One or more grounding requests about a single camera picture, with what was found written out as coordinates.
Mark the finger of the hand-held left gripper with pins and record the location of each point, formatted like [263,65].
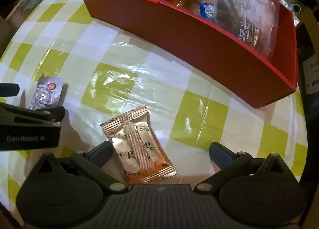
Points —
[37,115]
[10,89]

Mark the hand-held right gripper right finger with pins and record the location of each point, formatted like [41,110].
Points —
[219,155]

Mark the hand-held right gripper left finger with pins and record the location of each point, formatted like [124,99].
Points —
[99,155]

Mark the small white red-print packet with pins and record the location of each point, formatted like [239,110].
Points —
[46,91]

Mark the copper foil cracker packet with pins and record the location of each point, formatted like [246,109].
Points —
[139,144]

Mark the red cardboard box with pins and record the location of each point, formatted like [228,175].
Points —
[199,52]

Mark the dark beef jerky packet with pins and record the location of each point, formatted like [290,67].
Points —
[244,12]

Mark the blue snack packet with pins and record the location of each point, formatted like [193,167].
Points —
[206,9]

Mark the yellow crispy snack packet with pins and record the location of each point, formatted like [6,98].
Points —
[184,0]

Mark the green white checkered tablecloth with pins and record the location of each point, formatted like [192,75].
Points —
[112,57]

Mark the wooden chair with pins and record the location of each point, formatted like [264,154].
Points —
[309,22]

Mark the silver foil bag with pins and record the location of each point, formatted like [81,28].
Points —
[290,7]

